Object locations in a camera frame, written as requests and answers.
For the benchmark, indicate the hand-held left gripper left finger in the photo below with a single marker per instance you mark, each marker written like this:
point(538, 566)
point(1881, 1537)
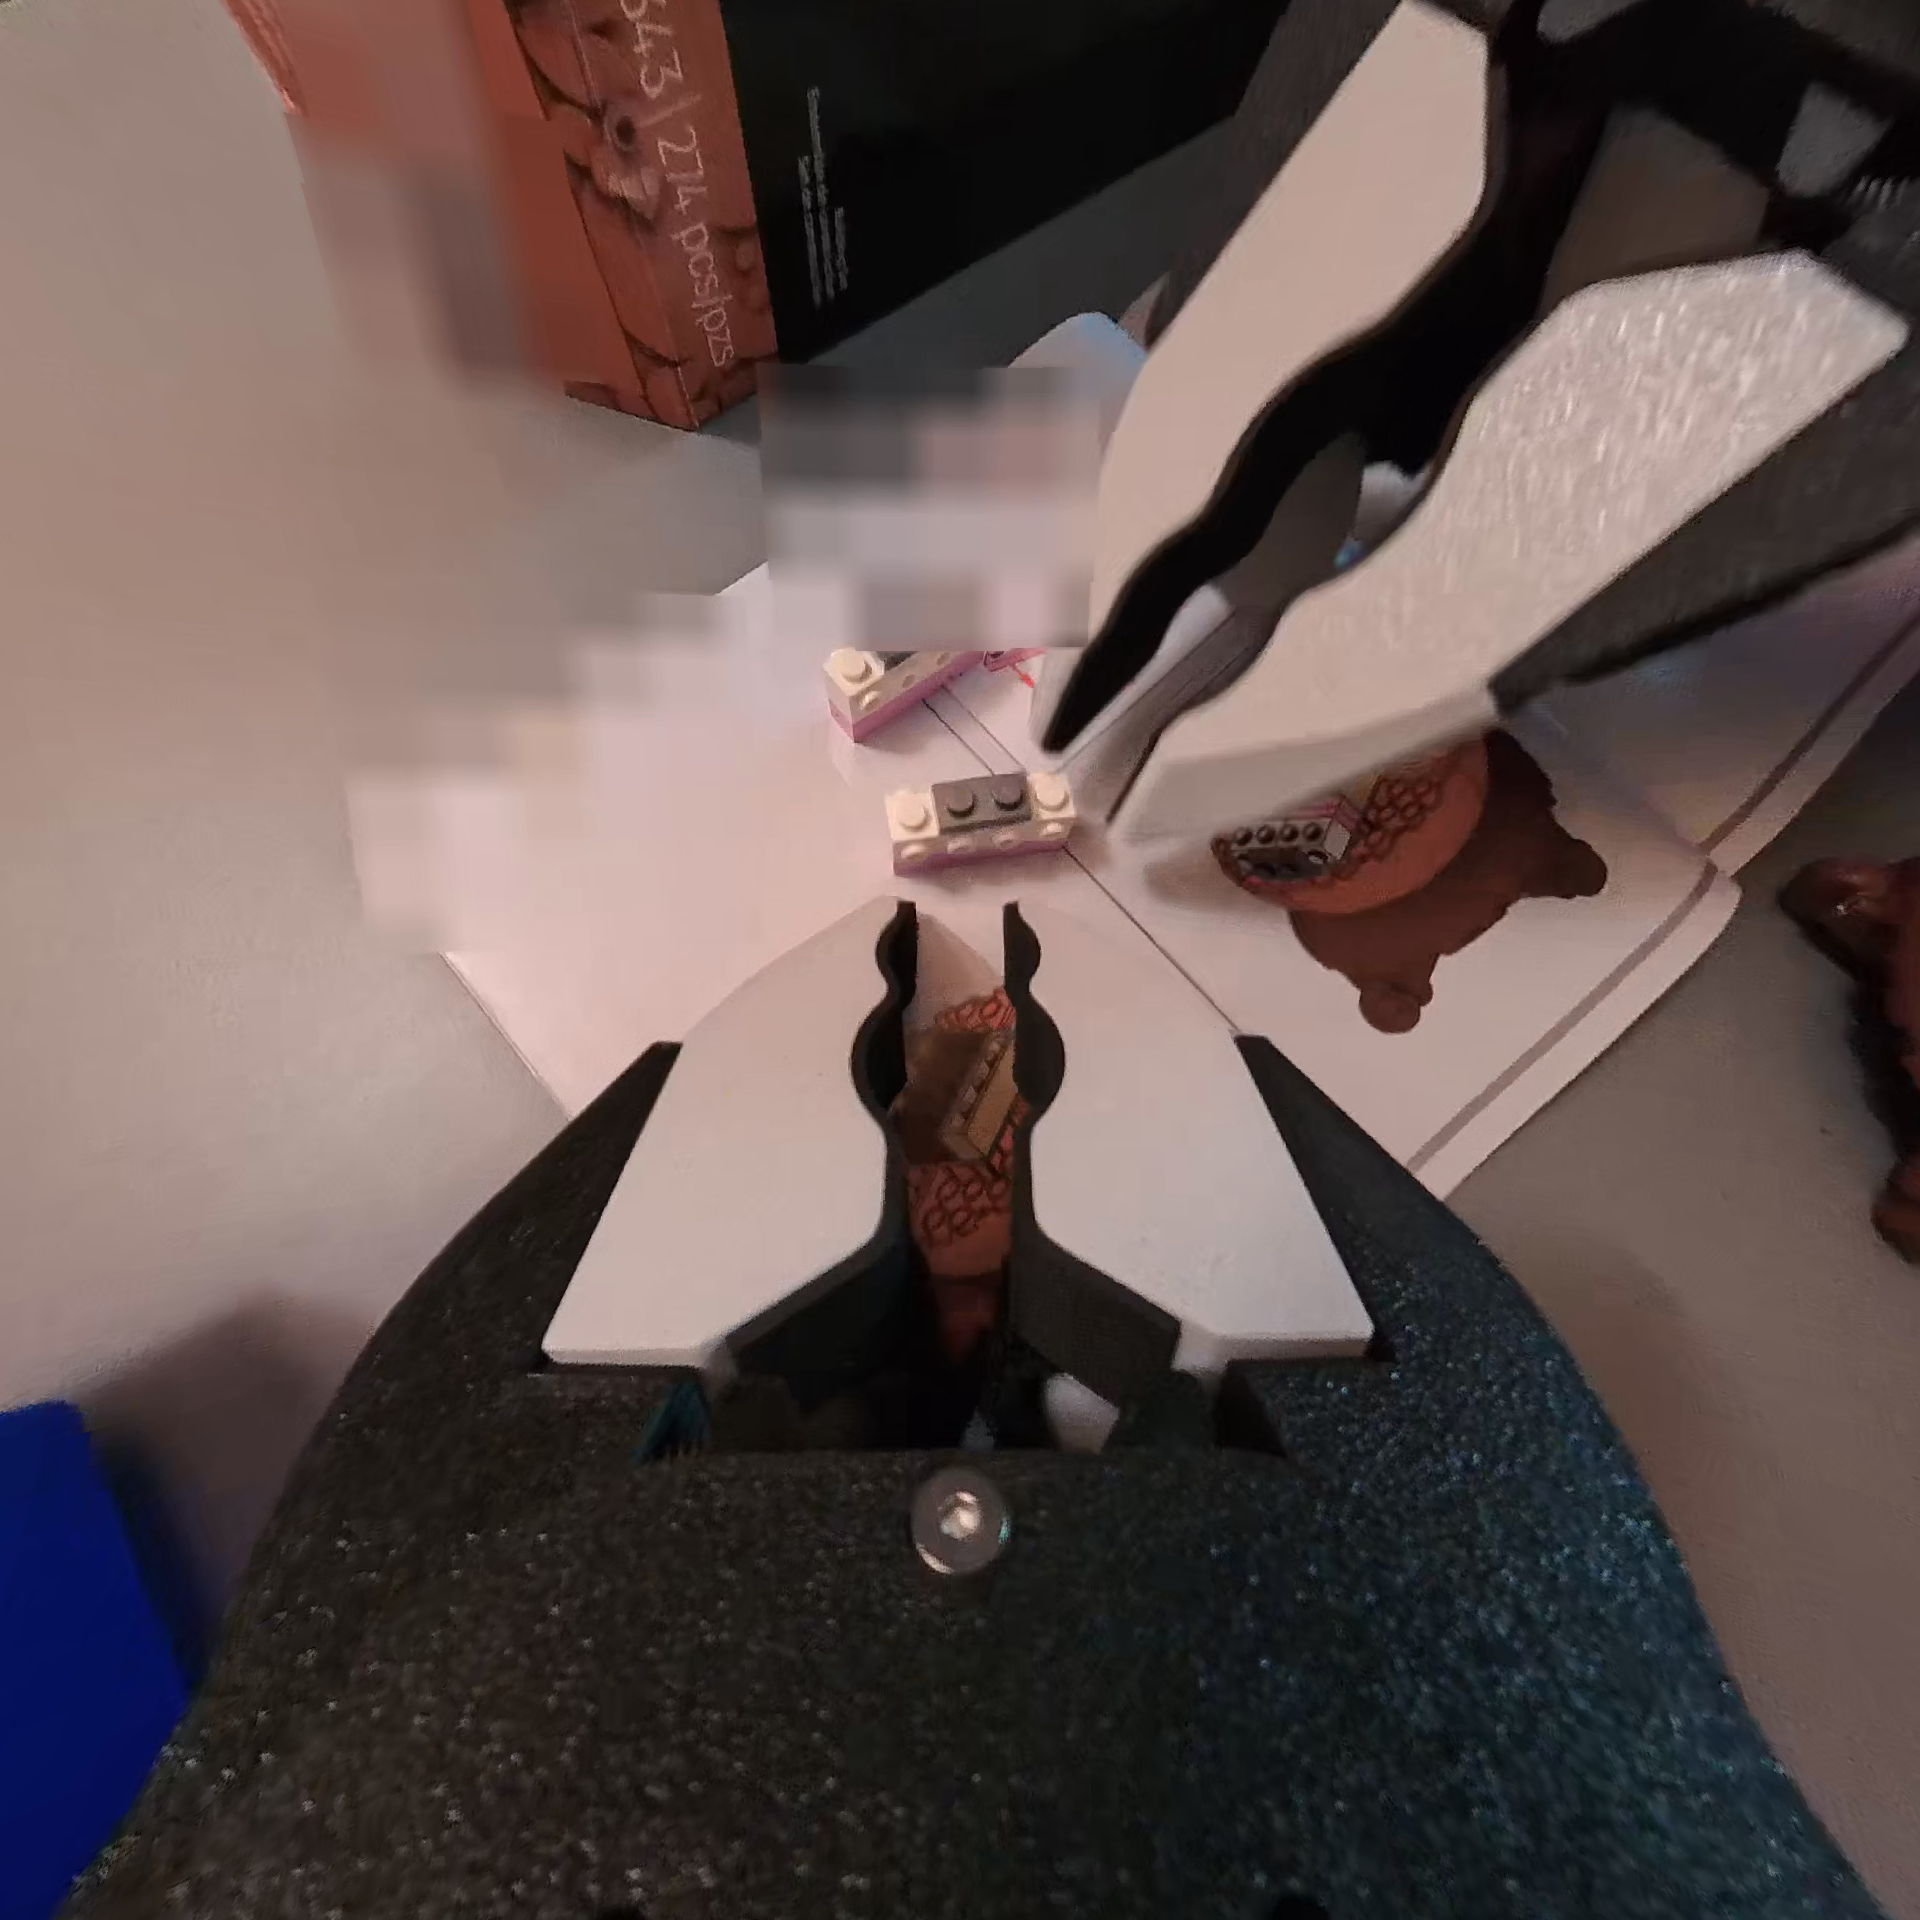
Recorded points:
point(720, 1200)

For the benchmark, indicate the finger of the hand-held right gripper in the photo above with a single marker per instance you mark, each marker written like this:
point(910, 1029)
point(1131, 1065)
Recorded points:
point(1291, 270)
point(1620, 481)

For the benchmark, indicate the open building instruction booklet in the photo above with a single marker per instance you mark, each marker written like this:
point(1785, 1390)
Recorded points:
point(1260, 991)

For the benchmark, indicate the dark building set box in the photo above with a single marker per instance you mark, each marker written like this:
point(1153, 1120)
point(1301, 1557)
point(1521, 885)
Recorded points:
point(900, 152)

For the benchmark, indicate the blue plastic bin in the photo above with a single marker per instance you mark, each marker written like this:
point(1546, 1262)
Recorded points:
point(59, 1680)

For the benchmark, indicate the pink brick plate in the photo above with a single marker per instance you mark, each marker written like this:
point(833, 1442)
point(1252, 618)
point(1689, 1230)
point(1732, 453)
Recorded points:
point(961, 715)
point(985, 851)

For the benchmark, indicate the grey desk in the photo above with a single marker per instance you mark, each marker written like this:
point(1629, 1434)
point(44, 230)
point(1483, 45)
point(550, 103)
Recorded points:
point(152, 901)

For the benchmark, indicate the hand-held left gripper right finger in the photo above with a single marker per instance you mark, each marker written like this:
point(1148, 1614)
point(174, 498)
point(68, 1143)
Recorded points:
point(1201, 1200)

